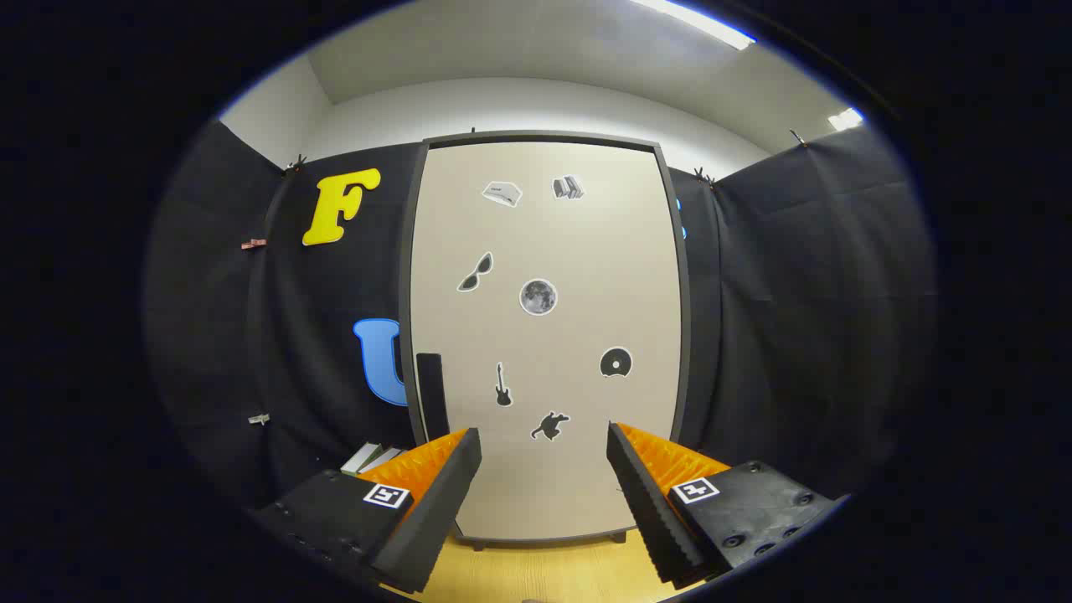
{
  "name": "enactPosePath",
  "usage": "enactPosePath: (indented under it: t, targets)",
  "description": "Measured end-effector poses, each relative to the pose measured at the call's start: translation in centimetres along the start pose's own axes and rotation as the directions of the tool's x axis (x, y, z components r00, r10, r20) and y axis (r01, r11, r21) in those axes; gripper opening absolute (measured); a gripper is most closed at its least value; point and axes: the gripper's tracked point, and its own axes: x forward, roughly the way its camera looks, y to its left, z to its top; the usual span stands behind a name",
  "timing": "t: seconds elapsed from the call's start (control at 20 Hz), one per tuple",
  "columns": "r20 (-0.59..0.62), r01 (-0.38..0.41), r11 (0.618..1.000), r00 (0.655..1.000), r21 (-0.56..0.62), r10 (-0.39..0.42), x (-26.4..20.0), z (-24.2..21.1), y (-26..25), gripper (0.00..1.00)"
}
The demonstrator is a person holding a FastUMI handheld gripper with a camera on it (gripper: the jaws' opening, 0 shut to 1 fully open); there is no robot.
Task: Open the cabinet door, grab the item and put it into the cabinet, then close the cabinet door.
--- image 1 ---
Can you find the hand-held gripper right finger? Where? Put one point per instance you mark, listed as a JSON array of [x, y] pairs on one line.
[[649, 511]]

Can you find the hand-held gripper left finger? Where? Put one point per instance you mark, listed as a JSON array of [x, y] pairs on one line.
[[440, 511]]

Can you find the beige cabinet door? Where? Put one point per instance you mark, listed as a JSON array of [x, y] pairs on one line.
[[578, 251]]

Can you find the brown book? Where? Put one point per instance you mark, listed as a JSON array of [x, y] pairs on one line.
[[383, 459]]

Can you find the green book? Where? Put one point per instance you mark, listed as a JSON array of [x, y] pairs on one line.
[[356, 459]]

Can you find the black backdrop cloth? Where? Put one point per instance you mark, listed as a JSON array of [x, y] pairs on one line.
[[796, 318]]

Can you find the dark grey cabinet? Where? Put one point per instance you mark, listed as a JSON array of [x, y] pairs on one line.
[[536, 137]]

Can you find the small ceiling light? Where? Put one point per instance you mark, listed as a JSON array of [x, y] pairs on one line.
[[844, 119]]

